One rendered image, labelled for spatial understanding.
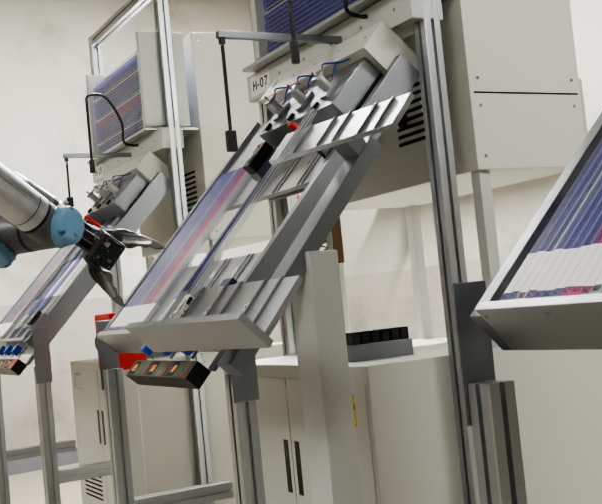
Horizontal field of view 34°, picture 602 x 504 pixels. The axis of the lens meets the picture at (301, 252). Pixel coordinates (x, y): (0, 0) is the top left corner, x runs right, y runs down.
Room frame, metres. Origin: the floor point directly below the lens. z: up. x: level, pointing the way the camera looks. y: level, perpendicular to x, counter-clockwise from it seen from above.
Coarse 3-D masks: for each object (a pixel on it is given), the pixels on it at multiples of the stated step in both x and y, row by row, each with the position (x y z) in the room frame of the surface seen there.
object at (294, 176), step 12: (252, 144) 2.57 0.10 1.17; (240, 156) 2.58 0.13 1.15; (300, 156) 2.16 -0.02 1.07; (312, 156) 2.09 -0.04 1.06; (288, 168) 2.17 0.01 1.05; (300, 168) 2.10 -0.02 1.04; (312, 168) 2.03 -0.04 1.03; (252, 180) 2.33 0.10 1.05; (276, 180) 2.18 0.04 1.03; (288, 180) 2.11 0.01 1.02; (300, 180) 2.04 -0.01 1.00; (276, 192) 2.12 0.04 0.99; (288, 192) 2.08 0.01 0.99; (300, 192) 2.15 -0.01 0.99; (240, 204) 2.28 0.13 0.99
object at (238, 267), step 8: (240, 256) 2.01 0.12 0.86; (248, 256) 1.97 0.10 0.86; (256, 256) 1.94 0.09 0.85; (224, 264) 2.06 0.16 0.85; (232, 264) 2.02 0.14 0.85; (240, 264) 1.98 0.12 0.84; (248, 264) 1.94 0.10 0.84; (184, 272) 2.26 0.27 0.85; (192, 272) 2.21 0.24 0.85; (216, 272) 2.06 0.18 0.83; (224, 272) 2.03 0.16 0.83; (232, 272) 1.99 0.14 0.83; (240, 272) 1.94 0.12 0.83; (184, 280) 2.22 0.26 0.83; (208, 280) 2.08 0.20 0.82; (216, 280) 2.03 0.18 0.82; (240, 280) 1.91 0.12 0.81; (176, 288) 2.22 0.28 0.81; (168, 296) 2.23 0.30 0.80; (168, 304) 2.19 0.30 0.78; (160, 312) 2.19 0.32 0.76; (152, 320) 2.20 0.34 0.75
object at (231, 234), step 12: (300, 132) 1.76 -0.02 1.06; (288, 144) 1.75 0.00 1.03; (276, 168) 1.72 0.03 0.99; (264, 180) 1.71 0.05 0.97; (264, 192) 1.71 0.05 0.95; (252, 204) 1.69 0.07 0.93; (240, 216) 1.68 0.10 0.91; (240, 228) 1.67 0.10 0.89; (228, 240) 1.66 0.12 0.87; (216, 252) 1.65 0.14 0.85; (216, 264) 1.64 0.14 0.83; (204, 276) 1.63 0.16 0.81; (192, 288) 1.62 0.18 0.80
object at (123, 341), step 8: (104, 336) 2.36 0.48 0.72; (112, 336) 2.31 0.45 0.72; (120, 336) 2.27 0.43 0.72; (128, 336) 2.22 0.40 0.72; (112, 344) 2.39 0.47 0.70; (120, 344) 2.34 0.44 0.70; (128, 344) 2.29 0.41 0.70; (136, 344) 2.25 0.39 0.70; (120, 352) 2.42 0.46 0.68; (128, 352) 2.37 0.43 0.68; (136, 352) 2.32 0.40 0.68; (160, 352) 2.18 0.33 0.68
